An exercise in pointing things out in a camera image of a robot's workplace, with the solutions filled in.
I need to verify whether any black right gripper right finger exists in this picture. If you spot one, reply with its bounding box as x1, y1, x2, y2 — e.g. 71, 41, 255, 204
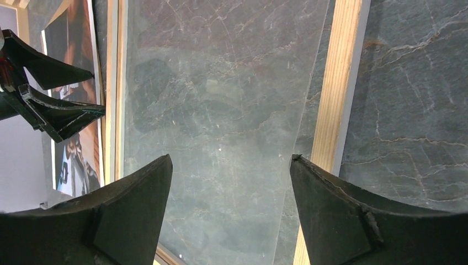
290, 155, 467, 264

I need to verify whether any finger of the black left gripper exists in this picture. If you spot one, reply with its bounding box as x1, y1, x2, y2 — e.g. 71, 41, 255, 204
1, 29, 94, 90
1, 84, 106, 142

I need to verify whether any wooden clothes rack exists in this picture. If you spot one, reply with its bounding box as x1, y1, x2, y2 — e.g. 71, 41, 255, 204
1, 0, 30, 44

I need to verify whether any light wooden picture frame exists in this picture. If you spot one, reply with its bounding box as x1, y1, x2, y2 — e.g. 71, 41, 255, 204
105, 1, 370, 264

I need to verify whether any printed photo with white border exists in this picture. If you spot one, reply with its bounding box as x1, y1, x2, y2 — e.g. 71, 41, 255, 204
42, 1, 105, 197

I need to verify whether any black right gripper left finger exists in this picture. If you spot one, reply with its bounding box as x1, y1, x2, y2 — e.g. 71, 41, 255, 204
1, 155, 173, 264

